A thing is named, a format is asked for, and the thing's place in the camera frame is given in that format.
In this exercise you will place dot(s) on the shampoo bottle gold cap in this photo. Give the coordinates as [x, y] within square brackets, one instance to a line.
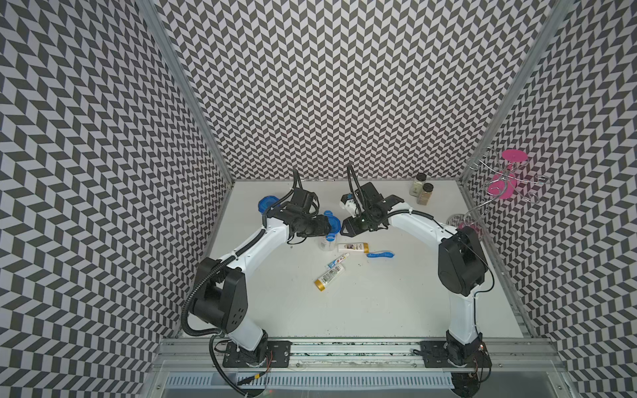
[358, 247]
[328, 277]

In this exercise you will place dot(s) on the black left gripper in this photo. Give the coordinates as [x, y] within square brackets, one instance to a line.
[322, 229]

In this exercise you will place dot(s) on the pink plastic glass upper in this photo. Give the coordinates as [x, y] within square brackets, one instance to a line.
[514, 156]

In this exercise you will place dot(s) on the blue lid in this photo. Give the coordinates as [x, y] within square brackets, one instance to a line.
[335, 225]
[266, 202]

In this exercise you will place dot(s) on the aluminium front rail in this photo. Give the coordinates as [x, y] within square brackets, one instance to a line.
[507, 367]

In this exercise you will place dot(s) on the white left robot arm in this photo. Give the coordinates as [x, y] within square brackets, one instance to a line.
[218, 302]

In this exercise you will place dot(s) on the blue toothbrush upper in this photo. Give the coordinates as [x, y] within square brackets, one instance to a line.
[381, 255]

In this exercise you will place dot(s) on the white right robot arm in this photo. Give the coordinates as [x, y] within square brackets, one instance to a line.
[461, 263]

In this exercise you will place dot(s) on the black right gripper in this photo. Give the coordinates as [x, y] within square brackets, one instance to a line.
[350, 226]

